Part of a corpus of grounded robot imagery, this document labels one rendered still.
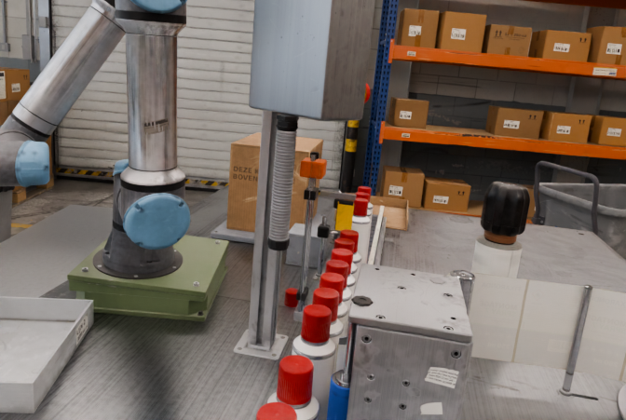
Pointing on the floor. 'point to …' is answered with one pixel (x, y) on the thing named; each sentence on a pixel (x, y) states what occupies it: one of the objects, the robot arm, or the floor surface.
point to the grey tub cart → (582, 207)
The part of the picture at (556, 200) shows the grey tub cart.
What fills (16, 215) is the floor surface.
